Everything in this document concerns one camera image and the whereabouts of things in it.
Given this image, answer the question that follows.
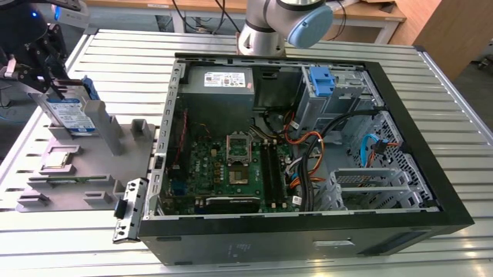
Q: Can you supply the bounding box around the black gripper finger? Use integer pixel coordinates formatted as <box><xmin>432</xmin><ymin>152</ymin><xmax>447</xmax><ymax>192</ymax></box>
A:
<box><xmin>32</xmin><ymin>24</ymin><xmax>85</xmax><ymax>87</ymax></box>
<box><xmin>15</xmin><ymin>65</ymin><xmax>66</xmax><ymax>101</ymax></box>

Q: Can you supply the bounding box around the hard disk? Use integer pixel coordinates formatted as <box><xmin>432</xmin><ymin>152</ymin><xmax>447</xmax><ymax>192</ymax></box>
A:
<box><xmin>28</xmin><ymin>75</ymin><xmax>102</xmax><ymax>136</ymax></box>

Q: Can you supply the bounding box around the blue data wire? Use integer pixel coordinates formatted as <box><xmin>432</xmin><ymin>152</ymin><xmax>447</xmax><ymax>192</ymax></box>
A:
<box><xmin>361</xmin><ymin>133</ymin><xmax>378</xmax><ymax>169</ymax></box>

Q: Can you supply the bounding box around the power wire with black plug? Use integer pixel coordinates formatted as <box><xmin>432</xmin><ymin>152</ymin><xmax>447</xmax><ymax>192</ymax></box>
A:
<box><xmin>369</xmin><ymin>139</ymin><xmax>405</xmax><ymax>168</ymax></box>

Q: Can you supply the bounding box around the metal disk bay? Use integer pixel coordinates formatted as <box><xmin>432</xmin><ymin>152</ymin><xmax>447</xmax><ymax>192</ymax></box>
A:
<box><xmin>314</xmin><ymin>169</ymin><xmax>439</xmax><ymax>212</ymax></box>

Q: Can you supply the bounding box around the silver CPU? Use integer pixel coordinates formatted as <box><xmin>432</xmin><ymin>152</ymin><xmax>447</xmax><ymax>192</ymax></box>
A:
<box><xmin>42</xmin><ymin>152</ymin><xmax>73</xmax><ymax>170</ymax></box>

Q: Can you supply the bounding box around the long wooden desk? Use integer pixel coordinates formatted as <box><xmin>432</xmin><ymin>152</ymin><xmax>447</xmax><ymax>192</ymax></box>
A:
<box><xmin>83</xmin><ymin>0</ymin><xmax>248</xmax><ymax>32</ymax></box>

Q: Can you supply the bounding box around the grey parts rack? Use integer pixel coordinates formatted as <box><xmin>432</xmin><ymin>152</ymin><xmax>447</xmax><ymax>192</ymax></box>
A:
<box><xmin>16</xmin><ymin>92</ymin><xmax>162</xmax><ymax>214</ymax></box>

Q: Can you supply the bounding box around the green RAM stick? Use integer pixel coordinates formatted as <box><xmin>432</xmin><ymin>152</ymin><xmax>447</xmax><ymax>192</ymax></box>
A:
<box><xmin>46</xmin><ymin>177</ymin><xmax>93</xmax><ymax>184</ymax></box>

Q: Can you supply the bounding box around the grey power supply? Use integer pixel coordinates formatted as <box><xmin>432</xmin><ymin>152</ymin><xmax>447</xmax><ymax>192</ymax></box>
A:
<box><xmin>179</xmin><ymin>65</ymin><xmax>258</xmax><ymax>128</ymax></box>

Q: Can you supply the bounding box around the metal expansion slot latch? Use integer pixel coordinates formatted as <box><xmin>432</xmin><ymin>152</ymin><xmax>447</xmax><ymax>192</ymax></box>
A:
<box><xmin>113</xmin><ymin>178</ymin><xmax>150</xmax><ymax>245</ymax></box>

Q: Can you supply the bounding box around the green motherboard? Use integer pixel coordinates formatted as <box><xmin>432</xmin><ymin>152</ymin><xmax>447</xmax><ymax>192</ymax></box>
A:
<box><xmin>165</xmin><ymin>135</ymin><xmax>298</xmax><ymax>214</ymax></box>

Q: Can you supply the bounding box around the metal socket cover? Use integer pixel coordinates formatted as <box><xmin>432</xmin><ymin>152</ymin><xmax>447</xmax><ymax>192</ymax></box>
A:
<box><xmin>226</xmin><ymin>131</ymin><xmax>254</xmax><ymax>164</ymax></box>

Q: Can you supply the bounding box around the black fan shroud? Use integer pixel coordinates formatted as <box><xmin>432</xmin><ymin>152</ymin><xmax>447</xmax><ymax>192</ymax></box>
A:
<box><xmin>254</xmin><ymin>66</ymin><xmax>304</xmax><ymax>110</ymax></box>

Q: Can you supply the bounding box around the CPU socket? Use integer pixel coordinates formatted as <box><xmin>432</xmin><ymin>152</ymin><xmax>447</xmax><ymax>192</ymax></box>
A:
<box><xmin>228</xmin><ymin>164</ymin><xmax>254</xmax><ymax>185</ymax></box>

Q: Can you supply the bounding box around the black graphics card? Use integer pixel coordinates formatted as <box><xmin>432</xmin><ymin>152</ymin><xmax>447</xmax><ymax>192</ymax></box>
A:
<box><xmin>194</xmin><ymin>196</ymin><xmax>261</xmax><ymax>214</ymax></box>

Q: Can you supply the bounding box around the black RAM slot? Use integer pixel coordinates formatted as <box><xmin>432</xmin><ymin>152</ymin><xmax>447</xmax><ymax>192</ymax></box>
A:
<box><xmin>272</xmin><ymin>138</ymin><xmax>289</xmax><ymax>208</ymax></box>
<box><xmin>260</xmin><ymin>138</ymin><xmax>277</xmax><ymax>209</ymax></box>

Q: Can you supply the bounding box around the blue drive latch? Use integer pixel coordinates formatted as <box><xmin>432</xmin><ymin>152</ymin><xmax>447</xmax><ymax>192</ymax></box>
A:
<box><xmin>308</xmin><ymin>66</ymin><xmax>336</xmax><ymax>99</ymax></box>

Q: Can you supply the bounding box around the metal optical drive cage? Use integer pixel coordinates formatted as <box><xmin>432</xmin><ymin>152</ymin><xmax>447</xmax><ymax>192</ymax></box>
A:
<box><xmin>296</xmin><ymin>65</ymin><xmax>384</xmax><ymax>145</ymax></box>

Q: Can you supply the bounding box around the wooden desk with white legs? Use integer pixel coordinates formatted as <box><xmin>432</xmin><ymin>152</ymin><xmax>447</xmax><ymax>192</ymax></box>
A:
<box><xmin>330</xmin><ymin>0</ymin><xmax>408</xmax><ymax>44</ymax></box>

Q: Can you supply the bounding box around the black PC case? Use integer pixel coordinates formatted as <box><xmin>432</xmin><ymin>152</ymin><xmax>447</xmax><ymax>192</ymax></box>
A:
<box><xmin>137</xmin><ymin>52</ymin><xmax>475</xmax><ymax>266</ymax></box>

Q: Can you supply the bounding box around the wooden cabinet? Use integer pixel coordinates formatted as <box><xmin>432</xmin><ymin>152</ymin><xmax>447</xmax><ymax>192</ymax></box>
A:
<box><xmin>415</xmin><ymin>0</ymin><xmax>493</xmax><ymax>81</ymax></box>

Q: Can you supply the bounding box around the silver camera bracket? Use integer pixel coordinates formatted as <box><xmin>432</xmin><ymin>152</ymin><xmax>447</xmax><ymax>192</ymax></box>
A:
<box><xmin>0</xmin><ymin>56</ymin><xmax>19</xmax><ymax>80</ymax></box>

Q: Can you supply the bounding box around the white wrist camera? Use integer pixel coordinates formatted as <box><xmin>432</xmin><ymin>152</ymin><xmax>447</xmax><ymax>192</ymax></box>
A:
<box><xmin>50</xmin><ymin>0</ymin><xmax>90</xmax><ymax>30</ymax></box>

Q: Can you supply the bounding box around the orange red wire bundle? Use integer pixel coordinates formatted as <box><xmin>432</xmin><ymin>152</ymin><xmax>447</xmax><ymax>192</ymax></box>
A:
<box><xmin>285</xmin><ymin>117</ymin><xmax>326</xmax><ymax>147</ymax></box>

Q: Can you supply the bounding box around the multicolour wire bundle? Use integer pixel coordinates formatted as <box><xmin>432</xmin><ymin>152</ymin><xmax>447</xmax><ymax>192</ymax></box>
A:
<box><xmin>286</xmin><ymin>144</ymin><xmax>328</xmax><ymax>193</ymax></box>

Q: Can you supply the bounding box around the thick black cable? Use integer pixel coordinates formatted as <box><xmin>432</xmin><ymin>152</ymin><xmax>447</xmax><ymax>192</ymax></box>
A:
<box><xmin>298</xmin><ymin>106</ymin><xmax>387</xmax><ymax>212</ymax></box>

